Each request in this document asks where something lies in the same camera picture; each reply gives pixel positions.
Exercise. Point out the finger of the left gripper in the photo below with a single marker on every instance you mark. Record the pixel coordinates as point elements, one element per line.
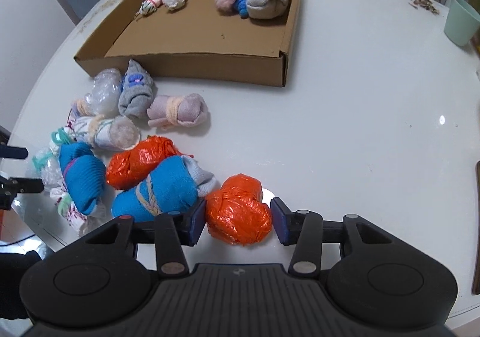
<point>10,152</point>
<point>25,185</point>

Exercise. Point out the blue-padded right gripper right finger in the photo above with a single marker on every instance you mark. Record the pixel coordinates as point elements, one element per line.
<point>303,230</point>

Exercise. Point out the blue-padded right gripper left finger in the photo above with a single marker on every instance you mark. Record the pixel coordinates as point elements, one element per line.
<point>173,231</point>

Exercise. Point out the blue grey sock bundle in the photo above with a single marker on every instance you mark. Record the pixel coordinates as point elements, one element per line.
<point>173,186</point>

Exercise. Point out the large orange plastic bundle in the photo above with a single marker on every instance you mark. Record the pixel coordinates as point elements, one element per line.
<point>235,214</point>

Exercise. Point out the floral sock green tie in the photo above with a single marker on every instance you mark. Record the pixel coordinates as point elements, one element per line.
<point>82,224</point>

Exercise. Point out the blue sock purple band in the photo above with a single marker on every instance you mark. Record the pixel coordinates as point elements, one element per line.
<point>84,176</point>

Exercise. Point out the small orange plastic bundle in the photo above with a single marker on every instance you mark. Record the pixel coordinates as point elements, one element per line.
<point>128,168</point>

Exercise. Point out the clear bubble wrap bundle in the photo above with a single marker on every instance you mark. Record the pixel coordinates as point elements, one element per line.
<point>103,98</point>

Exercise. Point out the striped white sock bundle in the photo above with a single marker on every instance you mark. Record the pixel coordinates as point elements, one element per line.
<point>112,134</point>

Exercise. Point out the lilac sock cream tie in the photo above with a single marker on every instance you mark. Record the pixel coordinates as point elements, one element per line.
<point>177,111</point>

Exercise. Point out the grey sock blue bow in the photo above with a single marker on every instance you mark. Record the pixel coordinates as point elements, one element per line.
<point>136,91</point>

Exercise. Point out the bubble wrap teal tie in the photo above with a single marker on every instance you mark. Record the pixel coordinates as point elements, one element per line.
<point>46,161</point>

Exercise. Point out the shallow cardboard box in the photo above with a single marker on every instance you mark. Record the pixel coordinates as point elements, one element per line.
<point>195,42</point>

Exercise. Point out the seed shell pile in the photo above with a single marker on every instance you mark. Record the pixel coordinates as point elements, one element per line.
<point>427,5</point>

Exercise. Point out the mint green cup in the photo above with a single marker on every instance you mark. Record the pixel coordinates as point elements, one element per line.
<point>462,22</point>

